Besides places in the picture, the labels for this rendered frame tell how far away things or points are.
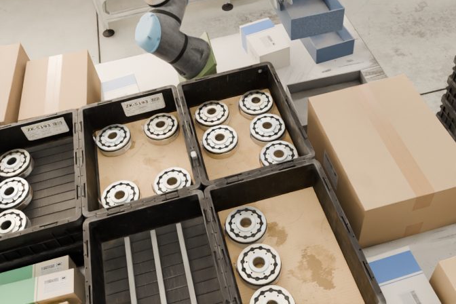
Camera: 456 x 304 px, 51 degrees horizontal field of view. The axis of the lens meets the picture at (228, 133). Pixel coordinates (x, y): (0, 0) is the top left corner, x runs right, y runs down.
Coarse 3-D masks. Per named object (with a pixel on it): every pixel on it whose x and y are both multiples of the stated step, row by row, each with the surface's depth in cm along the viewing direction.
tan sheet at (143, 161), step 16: (176, 112) 151; (128, 128) 148; (144, 128) 147; (144, 144) 143; (176, 144) 142; (112, 160) 140; (128, 160) 140; (144, 160) 139; (160, 160) 138; (176, 160) 138; (112, 176) 136; (128, 176) 136; (144, 176) 135; (192, 176) 133; (144, 192) 131
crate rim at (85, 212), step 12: (132, 96) 143; (84, 108) 142; (180, 108) 137; (180, 120) 134; (84, 144) 132; (84, 156) 129; (84, 168) 126; (192, 168) 123; (84, 180) 124; (84, 192) 123; (168, 192) 118; (180, 192) 118; (84, 204) 119; (120, 204) 117; (132, 204) 117; (84, 216) 117
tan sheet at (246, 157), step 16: (240, 96) 152; (192, 112) 150; (272, 112) 146; (240, 128) 143; (240, 144) 139; (208, 160) 136; (224, 160) 136; (240, 160) 135; (256, 160) 135; (208, 176) 133
